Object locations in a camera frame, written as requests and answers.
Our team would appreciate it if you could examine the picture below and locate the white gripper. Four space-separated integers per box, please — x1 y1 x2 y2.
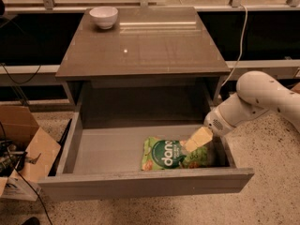
184 107 234 152

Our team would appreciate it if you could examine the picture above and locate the green rice chip bag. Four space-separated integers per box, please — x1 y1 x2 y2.
142 137 209 171

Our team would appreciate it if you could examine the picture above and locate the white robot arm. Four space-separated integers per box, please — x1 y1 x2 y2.
184 71 300 152

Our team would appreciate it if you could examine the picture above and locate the grey cabinet counter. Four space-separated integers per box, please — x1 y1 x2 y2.
55 7 229 106

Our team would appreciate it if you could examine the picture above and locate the open grey drawer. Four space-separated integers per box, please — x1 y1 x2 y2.
39 82 254 201

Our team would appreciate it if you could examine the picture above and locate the white ceramic bowl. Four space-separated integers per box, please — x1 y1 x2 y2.
89 7 118 29

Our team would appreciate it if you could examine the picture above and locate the cardboard box with clutter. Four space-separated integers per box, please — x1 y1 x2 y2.
0 106 60 201

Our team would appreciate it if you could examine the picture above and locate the white power cable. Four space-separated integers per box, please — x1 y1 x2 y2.
220 4 248 88

